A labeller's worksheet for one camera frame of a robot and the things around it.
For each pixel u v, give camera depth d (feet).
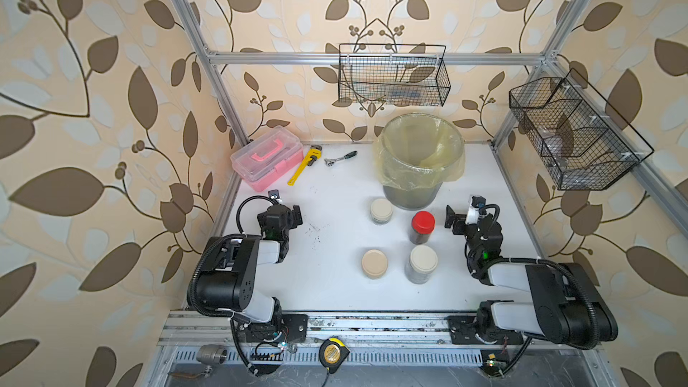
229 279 1.48
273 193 2.71
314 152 3.81
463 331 2.42
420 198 3.23
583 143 2.38
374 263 2.65
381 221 3.02
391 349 2.37
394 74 3.18
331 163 3.67
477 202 2.49
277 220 2.40
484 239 2.19
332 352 2.24
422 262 2.42
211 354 2.22
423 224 2.69
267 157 3.40
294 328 2.48
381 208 3.10
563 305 1.41
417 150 3.22
